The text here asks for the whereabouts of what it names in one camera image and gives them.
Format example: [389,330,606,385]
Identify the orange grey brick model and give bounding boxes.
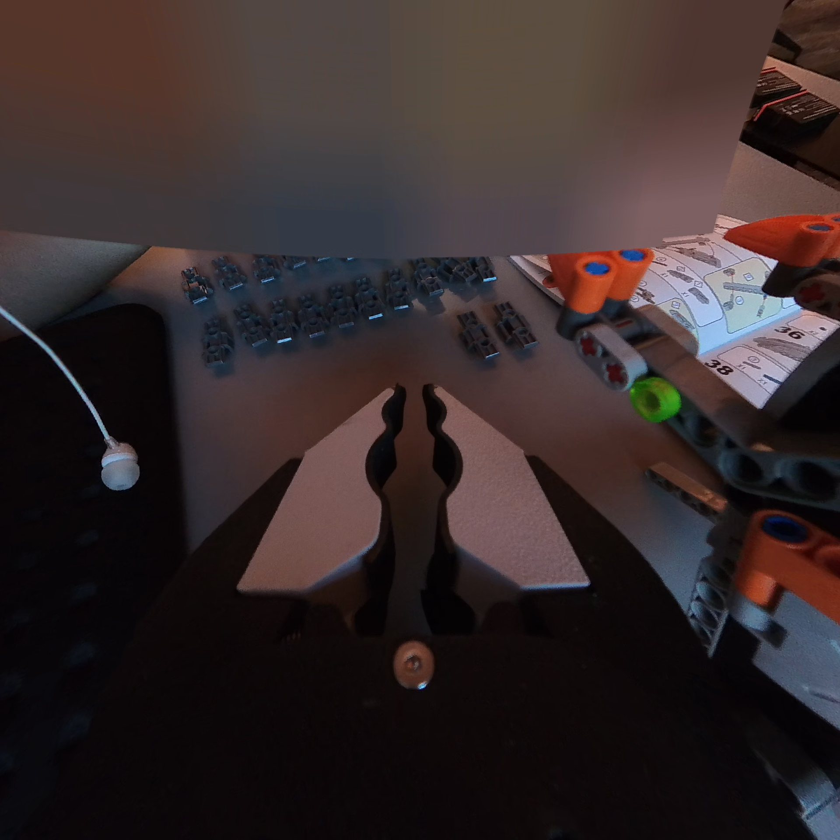
[545,213,840,840]

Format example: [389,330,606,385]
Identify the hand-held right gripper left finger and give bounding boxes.
[236,386,406,636]

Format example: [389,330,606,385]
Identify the rows of grey track pieces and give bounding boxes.
[180,252,539,371]

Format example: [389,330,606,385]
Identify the black battery red trim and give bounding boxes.
[755,66,807,99]
[750,88,840,127]

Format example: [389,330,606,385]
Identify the light grey beam brick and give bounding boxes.
[646,462,728,521]

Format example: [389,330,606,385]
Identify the black textured pad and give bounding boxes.
[0,303,191,840]

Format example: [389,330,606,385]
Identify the white earphone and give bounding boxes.
[0,305,141,492]

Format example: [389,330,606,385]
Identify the open instruction booklet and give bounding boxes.
[511,226,840,411]

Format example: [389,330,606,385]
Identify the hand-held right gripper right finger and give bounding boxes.
[422,384,590,636]

